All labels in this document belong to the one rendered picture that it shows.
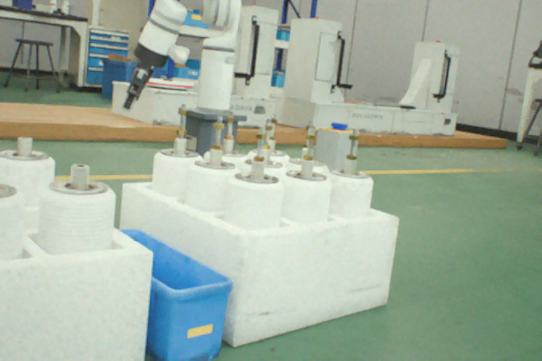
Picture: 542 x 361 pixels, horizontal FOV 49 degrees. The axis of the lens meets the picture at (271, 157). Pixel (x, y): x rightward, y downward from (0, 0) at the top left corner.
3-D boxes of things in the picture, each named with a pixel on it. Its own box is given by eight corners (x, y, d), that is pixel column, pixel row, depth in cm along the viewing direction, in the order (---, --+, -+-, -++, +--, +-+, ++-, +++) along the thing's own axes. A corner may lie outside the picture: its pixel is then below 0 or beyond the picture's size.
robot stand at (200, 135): (168, 209, 176) (177, 107, 172) (210, 206, 185) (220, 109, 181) (193, 221, 165) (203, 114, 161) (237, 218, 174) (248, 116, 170)
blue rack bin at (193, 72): (154, 74, 653) (156, 55, 650) (185, 77, 677) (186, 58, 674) (177, 77, 615) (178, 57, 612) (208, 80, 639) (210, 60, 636)
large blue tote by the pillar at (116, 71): (97, 96, 586) (100, 58, 580) (135, 98, 613) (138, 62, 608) (122, 102, 549) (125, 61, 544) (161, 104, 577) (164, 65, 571)
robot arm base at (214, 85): (190, 109, 172) (196, 48, 169) (218, 110, 177) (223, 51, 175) (207, 113, 165) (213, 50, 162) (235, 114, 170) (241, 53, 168)
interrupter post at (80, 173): (66, 188, 80) (68, 163, 79) (84, 188, 81) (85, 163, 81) (72, 192, 78) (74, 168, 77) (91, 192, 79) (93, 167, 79)
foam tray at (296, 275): (115, 269, 122) (122, 183, 119) (260, 247, 148) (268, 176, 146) (233, 348, 94) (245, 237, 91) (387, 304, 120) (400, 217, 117)
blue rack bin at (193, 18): (156, 24, 647) (158, 4, 644) (187, 29, 671) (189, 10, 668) (180, 25, 609) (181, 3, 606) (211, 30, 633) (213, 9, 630)
